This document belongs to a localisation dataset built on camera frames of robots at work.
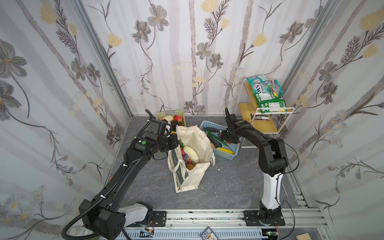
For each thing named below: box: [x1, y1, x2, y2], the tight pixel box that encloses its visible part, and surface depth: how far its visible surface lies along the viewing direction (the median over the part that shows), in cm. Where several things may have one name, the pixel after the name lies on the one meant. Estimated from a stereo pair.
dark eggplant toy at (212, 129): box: [203, 127, 223, 133], surface depth 109 cm
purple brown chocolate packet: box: [250, 114, 270, 122], surface depth 98 cm
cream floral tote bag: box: [167, 125, 216, 193], surface depth 84 cm
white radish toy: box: [183, 145, 200, 163], surface depth 90 cm
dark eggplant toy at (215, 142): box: [207, 133, 222, 148], surface depth 103 cm
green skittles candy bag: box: [247, 74, 287, 113], surface depth 83 cm
